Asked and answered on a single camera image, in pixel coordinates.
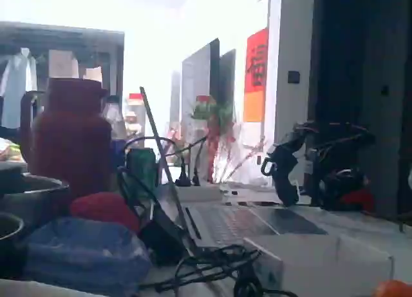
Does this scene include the black leader arm handle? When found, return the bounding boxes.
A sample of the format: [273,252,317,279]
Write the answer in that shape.
[259,129,305,208]

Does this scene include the orange fruit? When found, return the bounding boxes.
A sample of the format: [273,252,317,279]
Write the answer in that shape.
[374,279,412,297]

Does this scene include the white cardboard box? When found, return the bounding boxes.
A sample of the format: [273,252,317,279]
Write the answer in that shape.
[243,234,395,297]

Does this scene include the green plant red wrap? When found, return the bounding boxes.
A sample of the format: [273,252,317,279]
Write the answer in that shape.
[189,95,236,184]

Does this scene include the red twig decoration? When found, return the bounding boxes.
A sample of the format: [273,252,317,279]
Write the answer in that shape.
[218,138,268,185]

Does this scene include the white power strip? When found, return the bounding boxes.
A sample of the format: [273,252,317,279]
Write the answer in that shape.
[174,184,223,202]

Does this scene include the dark upright panel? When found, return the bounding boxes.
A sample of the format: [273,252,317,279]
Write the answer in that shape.
[181,38,221,140]
[220,48,237,117]

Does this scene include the green can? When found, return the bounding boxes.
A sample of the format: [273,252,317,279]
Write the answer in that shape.
[124,147,159,196]

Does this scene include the red lid jar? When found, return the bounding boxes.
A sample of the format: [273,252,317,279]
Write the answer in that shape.
[124,93,146,140]

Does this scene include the grey laptop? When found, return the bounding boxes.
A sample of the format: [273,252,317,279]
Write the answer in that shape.
[139,86,329,258]

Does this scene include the small black charger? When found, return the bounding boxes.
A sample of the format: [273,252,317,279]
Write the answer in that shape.
[140,206,189,267]

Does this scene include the red knitted cloth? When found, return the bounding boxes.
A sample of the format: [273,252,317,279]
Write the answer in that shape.
[69,191,142,234]

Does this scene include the small white paper carton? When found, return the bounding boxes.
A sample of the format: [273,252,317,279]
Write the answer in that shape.
[82,66,104,84]

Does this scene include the dark red thermos jug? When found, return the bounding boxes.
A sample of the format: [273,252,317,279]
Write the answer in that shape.
[19,77,113,200]

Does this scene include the red clamp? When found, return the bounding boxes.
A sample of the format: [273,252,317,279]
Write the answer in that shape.
[340,189,377,213]

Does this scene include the large white paper carton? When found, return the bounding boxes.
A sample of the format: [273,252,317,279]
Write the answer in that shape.
[48,49,80,80]

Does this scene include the wet wipes pack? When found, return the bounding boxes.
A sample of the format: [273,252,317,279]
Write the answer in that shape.
[23,215,153,297]

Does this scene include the dark wooden door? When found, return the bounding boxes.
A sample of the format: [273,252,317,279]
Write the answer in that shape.
[308,0,412,216]

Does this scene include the steel pot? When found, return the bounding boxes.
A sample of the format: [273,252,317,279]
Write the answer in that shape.
[0,173,71,225]

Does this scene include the plate of food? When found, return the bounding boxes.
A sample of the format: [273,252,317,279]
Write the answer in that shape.
[0,137,29,164]

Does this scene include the steel bowl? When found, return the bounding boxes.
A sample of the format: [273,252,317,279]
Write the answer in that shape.
[0,211,26,271]

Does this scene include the black plug cable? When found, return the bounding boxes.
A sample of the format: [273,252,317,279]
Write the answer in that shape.
[124,135,210,187]

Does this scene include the red calligraphy wall banner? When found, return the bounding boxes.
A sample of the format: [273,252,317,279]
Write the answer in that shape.
[243,28,270,123]

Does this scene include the bundled black cable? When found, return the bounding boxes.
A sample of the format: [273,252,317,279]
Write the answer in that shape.
[138,244,299,297]

